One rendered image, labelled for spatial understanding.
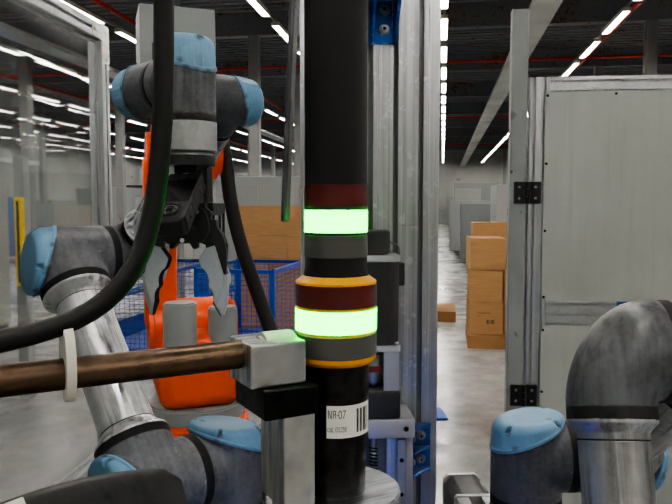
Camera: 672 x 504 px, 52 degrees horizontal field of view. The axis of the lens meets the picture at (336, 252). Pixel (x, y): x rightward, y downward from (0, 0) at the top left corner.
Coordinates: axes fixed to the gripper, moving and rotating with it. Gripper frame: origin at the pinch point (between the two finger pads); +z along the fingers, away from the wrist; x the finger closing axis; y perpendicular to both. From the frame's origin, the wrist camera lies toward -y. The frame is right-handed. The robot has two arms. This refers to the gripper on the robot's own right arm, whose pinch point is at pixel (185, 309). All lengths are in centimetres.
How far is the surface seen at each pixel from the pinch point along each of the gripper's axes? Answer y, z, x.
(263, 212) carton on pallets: 742, -2, 146
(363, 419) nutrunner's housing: -51, -2, -27
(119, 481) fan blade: -41.8, 5.6, -9.0
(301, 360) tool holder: -53, -6, -24
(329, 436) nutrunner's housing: -52, -2, -25
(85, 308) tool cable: -58, -9, -15
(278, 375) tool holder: -54, -5, -23
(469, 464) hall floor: 337, 148, -68
